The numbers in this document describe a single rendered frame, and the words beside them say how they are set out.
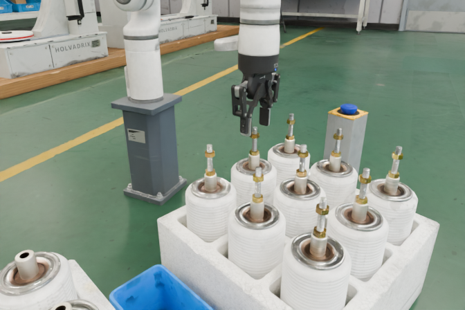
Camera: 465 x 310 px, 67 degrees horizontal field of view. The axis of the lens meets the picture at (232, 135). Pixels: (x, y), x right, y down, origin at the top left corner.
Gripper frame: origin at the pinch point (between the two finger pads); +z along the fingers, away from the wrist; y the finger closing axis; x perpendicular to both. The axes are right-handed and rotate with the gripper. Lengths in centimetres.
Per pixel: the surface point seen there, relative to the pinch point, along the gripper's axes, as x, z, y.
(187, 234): 2.7, 16.8, -18.0
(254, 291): -14.6, 16.7, -21.9
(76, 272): 10.6, 17.0, -35.4
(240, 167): 1.9, 9.4, -2.2
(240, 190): 0.0, 13.0, -4.9
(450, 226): -37, 34, 42
